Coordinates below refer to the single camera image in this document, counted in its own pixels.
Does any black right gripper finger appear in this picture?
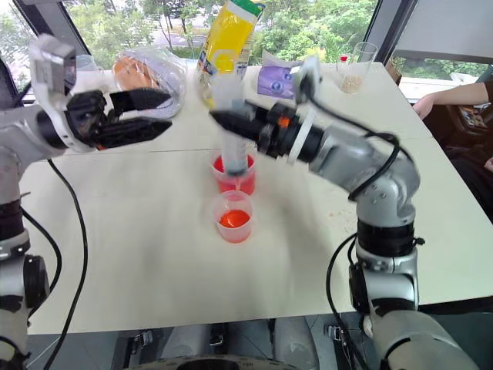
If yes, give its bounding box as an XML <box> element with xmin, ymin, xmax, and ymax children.
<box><xmin>208</xmin><ymin>110</ymin><xmax>267</xmax><ymax>142</ymax></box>
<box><xmin>242</xmin><ymin>99</ymin><xmax>273</xmax><ymax>121</ymax></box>

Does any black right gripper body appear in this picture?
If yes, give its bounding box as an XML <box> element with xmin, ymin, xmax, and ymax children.
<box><xmin>256</xmin><ymin>101</ymin><xmax>306</xmax><ymax>160</ymax></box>

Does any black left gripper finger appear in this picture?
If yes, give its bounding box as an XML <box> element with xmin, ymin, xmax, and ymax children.
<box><xmin>96</xmin><ymin>119</ymin><xmax>173</xmax><ymax>150</ymax></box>
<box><xmin>109</xmin><ymin>87</ymin><xmax>172</xmax><ymax>115</ymax></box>

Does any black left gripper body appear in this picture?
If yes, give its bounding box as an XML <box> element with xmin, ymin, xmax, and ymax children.
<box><xmin>64</xmin><ymin>89</ymin><xmax>116</xmax><ymax>150</ymax></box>

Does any clear plastic syringe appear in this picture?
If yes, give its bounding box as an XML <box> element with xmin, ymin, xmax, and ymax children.
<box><xmin>211</xmin><ymin>72</ymin><xmax>248</xmax><ymax>190</ymax></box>

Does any fuller cup of red liquid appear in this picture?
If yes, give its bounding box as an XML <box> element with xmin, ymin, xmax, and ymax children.
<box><xmin>210</xmin><ymin>153</ymin><xmax>257</xmax><ymax>198</ymax></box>

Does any emptier cup of red liquid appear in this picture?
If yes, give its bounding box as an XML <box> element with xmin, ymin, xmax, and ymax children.
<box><xmin>212</xmin><ymin>190</ymin><xmax>254</xmax><ymax>245</ymax></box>

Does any bystander bare hand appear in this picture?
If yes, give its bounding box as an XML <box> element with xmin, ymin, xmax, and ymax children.
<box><xmin>413</xmin><ymin>93</ymin><xmax>438</xmax><ymax>119</ymax></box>

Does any clear bag with orange contents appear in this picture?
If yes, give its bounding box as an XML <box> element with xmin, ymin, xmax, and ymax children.
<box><xmin>112</xmin><ymin>49</ymin><xmax>189</xmax><ymax>119</ymax></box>

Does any purple white package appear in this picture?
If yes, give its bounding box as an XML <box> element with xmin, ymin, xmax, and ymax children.
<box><xmin>255</xmin><ymin>49</ymin><xmax>306</xmax><ymax>98</ymax></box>

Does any yellow snack bag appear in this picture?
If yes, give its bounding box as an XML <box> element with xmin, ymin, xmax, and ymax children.
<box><xmin>195</xmin><ymin>0</ymin><xmax>264</xmax><ymax>109</ymax></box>

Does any tall clear glass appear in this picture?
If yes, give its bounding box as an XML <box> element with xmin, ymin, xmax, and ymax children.
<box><xmin>336</xmin><ymin>41</ymin><xmax>379</xmax><ymax>95</ymax></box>

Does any bystander dark clothed body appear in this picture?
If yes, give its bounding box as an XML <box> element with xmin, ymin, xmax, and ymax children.
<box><xmin>422</xmin><ymin>103</ymin><xmax>493</xmax><ymax>225</ymax></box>

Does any grey roller blind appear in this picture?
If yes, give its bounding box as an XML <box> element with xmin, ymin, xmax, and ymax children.
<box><xmin>391</xmin><ymin>0</ymin><xmax>493</xmax><ymax>66</ymax></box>

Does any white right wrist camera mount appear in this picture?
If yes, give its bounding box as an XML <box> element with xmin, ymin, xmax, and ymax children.
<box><xmin>287</xmin><ymin>56</ymin><xmax>324</xmax><ymax>167</ymax></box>

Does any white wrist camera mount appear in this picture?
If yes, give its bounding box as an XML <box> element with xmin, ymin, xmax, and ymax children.
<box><xmin>29</xmin><ymin>33</ymin><xmax>119</xmax><ymax>155</ymax></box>
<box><xmin>287</xmin><ymin>56</ymin><xmax>324</xmax><ymax>167</ymax></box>

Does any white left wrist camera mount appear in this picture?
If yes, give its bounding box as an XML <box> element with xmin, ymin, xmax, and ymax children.
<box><xmin>29</xmin><ymin>33</ymin><xmax>119</xmax><ymax>155</ymax></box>

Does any dark window frame post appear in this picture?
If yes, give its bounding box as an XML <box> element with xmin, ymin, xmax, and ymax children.
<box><xmin>12</xmin><ymin>0</ymin><xmax>92</xmax><ymax>59</ymax></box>
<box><xmin>363</xmin><ymin>0</ymin><xmax>420</xmax><ymax>66</ymax></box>

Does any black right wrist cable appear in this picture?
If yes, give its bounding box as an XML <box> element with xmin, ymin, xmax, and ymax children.
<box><xmin>307</xmin><ymin>90</ymin><xmax>416</xmax><ymax>202</ymax></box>

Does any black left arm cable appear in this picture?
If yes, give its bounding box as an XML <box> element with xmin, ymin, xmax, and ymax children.
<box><xmin>41</xmin><ymin>157</ymin><xmax>90</xmax><ymax>370</ymax></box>
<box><xmin>19</xmin><ymin>207</ymin><xmax>63</xmax><ymax>309</ymax></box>

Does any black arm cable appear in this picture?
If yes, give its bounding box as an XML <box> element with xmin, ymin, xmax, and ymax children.
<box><xmin>19</xmin><ymin>207</ymin><xmax>63</xmax><ymax>309</ymax></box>
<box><xmin>325</xmin><ymin>232</ymin><xmax>371</xmax><ymax>370</ymax></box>
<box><xmin>41</xmin><ymin>157</ymin><xmax>90</xmax><ymax>370</ymax></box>

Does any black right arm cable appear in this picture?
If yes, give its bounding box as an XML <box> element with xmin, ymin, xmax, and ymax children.
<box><xmin>325</xmin><ymin>232</ymin><xmax>371</xmax><ymax>370</ymax></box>

